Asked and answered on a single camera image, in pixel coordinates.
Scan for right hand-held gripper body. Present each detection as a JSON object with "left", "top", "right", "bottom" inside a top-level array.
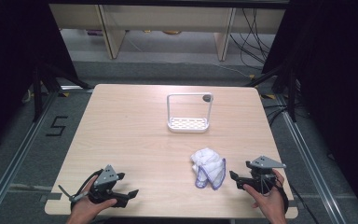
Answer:
[{"left": 236, "top": 155, "right": 287, "bottom": 195}]

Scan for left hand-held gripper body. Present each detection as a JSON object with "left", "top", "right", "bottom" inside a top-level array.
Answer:
[{"left": 88, "top": 164, "right": 130, "bottom": 209}]

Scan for white cloth with purple edge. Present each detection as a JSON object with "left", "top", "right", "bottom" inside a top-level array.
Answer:
[{"left": 189, "top": 147, "right": 227, "bottom": 191}]

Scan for white cloth rack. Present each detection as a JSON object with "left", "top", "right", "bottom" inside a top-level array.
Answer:
[{"left": 166, "top": 91, "right": 214, "bottom": 134}]

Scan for person's left hand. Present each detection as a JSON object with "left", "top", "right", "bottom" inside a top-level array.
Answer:
[{"left": 66, "top": 175, "right": 118, "bottom": 224}]

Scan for person's right hand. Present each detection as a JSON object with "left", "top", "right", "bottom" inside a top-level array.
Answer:
[{"left": 242, "top": 169, "right": 289, "bottom": 224}]

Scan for black metal stand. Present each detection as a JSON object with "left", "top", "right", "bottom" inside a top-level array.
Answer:
[
  {"left": 245, "top": 63, "right": 300, "bottom": 123},
  {"left": 32, "top": 63, "right": 95, "bottom": 123}
]

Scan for black curtain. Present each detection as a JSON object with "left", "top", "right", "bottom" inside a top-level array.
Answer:
[
  {"left": 261, "top": 0, "right": 358, "bottom": 224},
  {"left": 0, "top": 0, "right": 79, "bottom": 158}
]

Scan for beige wooden desk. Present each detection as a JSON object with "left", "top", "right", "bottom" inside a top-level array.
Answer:
[
  {"left": 48, "top": 3, "right": 104, "bottom": 32},
  {"left": 98, "top": 4, "right": 237, "bottom": 62},
  {"left": 232, "top": 7, "right": 287, "bottom": 35}
]

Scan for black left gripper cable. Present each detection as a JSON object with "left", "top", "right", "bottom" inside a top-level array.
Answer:
[{"left": 70, "top": 168, "right": 104, "bottom": 213}]

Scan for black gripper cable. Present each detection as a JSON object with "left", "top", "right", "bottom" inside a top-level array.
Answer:
[
  {"left": 271, "top": 176, "right": 291, "bottom": 217},
  {"left": 70, "top": 168, "right": 104, "bottom": 213}
]

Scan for grey cable plug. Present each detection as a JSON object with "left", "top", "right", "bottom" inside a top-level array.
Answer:
[{"left": 58, "top": 184, "right": 90, "bottom": 203}]

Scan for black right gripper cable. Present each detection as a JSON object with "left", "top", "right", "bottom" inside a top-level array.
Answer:
[{"left": 271, "top": 176, "right": 291, "bottom": 217}]

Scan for aluminium floor rail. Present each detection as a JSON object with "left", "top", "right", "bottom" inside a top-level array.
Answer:
[
  {"left": 274, "top": 92, "right": 348, "bottom": 224},
  {"left": 0, "top": 85, "right": 94, "bottom": 224}
]

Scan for black floor cables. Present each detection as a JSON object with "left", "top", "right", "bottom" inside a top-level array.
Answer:
[{"left": 263, "top": 103, "right": 291, "bottom": 126}]

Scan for black floor cable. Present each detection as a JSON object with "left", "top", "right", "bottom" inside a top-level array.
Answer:
[{"left": 288, "top": 182, "right": 321, "bottom": 224}]

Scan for bundle of black cables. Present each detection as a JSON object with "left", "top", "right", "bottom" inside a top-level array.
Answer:
[{"left": 228, "top": 7, "right": 278, "bottom": 69}]

